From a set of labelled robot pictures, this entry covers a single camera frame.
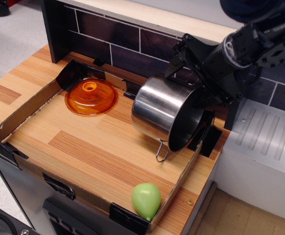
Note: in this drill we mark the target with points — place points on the orange transparent pot lid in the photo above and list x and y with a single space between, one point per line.
91 97

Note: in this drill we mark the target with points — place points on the green plastic pear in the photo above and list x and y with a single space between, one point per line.
146 199

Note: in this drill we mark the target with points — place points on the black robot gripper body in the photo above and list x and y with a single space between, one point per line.
224 68

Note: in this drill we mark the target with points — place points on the dark grey shelf post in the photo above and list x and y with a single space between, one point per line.
233 113

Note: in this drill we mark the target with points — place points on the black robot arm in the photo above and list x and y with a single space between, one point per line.
262 12

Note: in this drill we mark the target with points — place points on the dark left shelf post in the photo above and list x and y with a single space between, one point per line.
56 26

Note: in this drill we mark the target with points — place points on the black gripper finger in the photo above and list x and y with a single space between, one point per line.
203 98
176 63

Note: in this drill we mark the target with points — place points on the black oven front panel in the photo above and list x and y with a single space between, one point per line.
63 223

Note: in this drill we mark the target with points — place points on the stainless steel pot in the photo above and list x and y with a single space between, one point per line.
165 110

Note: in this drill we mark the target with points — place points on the white drying rack sink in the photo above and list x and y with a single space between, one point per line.
252 163

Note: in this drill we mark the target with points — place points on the cardboard fence with black tape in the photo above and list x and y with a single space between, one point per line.
88 166

